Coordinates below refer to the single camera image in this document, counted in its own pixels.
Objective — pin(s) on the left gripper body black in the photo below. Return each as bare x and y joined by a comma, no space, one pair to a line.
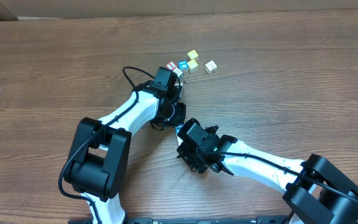
180,90

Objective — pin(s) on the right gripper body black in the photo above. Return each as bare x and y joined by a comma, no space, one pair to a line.
187,158

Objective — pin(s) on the blue letter P block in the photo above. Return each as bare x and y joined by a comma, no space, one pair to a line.
178,128

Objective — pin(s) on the white block hammer picture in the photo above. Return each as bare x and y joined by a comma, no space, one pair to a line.
179,140

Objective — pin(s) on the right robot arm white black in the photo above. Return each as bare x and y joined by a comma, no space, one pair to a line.
315,190

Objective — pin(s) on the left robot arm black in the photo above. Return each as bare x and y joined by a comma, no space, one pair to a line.
98,157

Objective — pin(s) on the white block red M side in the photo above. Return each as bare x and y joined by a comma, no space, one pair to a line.
182,90

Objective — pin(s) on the white block green side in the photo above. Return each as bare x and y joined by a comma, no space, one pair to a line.
178,72

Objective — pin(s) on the red letter I block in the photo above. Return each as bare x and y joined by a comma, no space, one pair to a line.
171,65

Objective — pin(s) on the yellow block near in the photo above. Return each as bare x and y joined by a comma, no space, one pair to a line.
192,65

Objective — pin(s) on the yellow block far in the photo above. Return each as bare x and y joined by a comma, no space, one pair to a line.
193,55

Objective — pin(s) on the white block yellow side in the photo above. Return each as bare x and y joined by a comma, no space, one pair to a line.
210,67

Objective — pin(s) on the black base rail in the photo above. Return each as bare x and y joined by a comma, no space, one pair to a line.
279,219

